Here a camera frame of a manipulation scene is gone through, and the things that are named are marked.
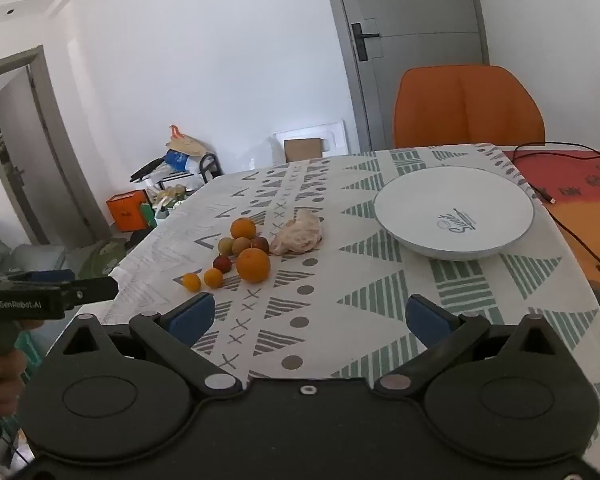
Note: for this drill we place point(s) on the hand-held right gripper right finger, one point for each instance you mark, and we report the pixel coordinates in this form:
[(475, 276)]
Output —
[(425, 317)]

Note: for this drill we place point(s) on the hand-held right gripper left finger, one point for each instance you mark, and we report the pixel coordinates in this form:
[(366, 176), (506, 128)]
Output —
[(192, 317)]

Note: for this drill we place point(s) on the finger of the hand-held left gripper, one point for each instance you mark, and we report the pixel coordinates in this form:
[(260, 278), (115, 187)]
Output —
[(92, 290), (40, 277)]

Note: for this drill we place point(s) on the small mandarin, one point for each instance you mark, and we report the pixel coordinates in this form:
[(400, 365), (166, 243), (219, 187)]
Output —
[(191, 281), (213, 277)]

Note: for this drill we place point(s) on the yellow-green plum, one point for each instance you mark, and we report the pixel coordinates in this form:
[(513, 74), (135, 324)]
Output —
[(225, 245)]

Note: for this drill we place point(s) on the large orange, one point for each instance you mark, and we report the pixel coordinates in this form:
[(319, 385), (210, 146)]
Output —
[(253, 265)]

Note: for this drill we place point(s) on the yellow plum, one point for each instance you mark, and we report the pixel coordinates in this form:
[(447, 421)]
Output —
[(241, 247)]

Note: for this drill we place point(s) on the person's left hand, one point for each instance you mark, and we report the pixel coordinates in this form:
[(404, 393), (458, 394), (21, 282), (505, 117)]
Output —
[(2, 385)]

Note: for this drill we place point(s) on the green cushion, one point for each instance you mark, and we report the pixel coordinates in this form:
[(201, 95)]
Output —
[(100, 257)]

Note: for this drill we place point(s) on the grey sofa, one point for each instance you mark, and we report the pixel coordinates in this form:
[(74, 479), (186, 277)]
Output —
[(10, 255)]

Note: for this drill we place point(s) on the dark red plum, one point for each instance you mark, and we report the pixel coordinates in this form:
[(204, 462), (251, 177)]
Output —
[(222, 263)]

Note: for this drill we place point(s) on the orange box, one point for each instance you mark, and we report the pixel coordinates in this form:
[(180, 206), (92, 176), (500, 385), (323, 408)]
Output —
[(125, 211)]

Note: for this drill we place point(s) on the patterned tablecloth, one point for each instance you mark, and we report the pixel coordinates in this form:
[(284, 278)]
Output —
[(330, 280)]

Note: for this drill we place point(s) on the orange with stem mark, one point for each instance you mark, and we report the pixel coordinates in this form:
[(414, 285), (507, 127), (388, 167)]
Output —
[(243, 228)]

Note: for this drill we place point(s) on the peeled pomelo piece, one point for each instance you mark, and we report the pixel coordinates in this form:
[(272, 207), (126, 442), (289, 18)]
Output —
[(297, 234)]

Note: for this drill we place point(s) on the black metal rack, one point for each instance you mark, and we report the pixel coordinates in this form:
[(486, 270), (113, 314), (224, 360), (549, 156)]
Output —
[(207, 165)]

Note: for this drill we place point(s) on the blue white plastic bag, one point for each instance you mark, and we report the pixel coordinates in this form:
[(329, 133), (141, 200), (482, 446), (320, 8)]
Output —
[(176, 161)]

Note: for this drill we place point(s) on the brown paper bag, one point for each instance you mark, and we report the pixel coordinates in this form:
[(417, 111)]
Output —
[(187, 144)]

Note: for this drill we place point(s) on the red orange printed mat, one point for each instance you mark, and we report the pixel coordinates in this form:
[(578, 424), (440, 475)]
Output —
[(580, 195)]

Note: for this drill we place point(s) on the cardboard box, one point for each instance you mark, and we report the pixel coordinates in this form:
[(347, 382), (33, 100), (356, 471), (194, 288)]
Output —
[(302, 150)]

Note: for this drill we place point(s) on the white foam board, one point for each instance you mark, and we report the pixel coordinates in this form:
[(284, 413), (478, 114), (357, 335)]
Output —
[(335, 135)]

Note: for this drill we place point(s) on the orange chair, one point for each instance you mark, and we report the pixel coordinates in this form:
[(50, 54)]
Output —
[(467, 107)]

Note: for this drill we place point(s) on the grey door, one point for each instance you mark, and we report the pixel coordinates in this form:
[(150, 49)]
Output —
[(420, 10)]

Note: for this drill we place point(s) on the grey door frame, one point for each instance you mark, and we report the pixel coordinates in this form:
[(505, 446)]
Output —
[(55, 150)]

